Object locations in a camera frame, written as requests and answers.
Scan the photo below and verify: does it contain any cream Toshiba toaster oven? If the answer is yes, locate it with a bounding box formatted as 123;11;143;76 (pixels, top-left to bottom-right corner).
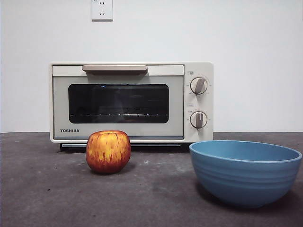
49;61;214;152

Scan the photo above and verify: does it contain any metal wire oven rack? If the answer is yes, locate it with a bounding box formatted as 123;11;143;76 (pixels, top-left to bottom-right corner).
70;113;169;117

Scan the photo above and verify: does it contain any white wall socket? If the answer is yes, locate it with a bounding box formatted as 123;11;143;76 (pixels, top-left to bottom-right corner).
91;0;114;22

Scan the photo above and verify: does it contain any cream temperature knob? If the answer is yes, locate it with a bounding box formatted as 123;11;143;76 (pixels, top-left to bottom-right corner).
190;77;209;95

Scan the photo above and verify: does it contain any grey oven crumb tray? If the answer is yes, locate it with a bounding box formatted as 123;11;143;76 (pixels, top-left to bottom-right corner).
62;143;182;148

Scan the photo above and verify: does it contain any cream timer knob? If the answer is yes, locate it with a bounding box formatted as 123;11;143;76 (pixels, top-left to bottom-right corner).
190;111;208;129

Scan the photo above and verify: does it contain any glass-windowed oven door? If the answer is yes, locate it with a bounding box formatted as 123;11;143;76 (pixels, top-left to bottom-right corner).
52;65;185;140

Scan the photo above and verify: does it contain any red yellow apple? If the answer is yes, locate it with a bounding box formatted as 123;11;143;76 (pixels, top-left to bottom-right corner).
85;130;132;175

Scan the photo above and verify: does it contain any beige oven door handle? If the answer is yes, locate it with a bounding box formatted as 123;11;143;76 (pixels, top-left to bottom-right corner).
81;65;148;76

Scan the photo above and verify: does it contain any blue ribbed bowl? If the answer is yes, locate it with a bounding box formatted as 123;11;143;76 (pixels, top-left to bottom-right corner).
188;140;303;209

